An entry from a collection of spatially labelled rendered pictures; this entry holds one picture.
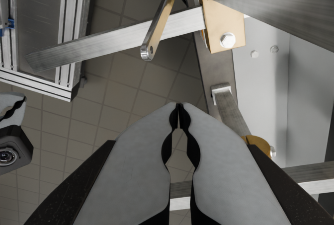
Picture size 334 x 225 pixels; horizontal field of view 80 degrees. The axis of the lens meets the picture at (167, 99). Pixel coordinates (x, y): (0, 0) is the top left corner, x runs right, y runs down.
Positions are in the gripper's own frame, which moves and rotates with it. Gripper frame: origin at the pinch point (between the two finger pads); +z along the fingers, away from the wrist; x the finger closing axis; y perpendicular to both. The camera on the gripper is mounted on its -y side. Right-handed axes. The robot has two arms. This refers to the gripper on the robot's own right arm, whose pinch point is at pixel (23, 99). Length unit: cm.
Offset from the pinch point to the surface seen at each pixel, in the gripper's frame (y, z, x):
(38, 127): 88, 88, 61
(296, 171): -42.2, -7.5, 15.4
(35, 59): -5.0, 0.8, -5.9
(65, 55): -10.0, 0.8, -5.7
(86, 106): 44, 87, 49
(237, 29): -35.7, -0.4, -5.3
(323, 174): -45.2, -8.7, 15.2
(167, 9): -27.2, -8.7, -10.1
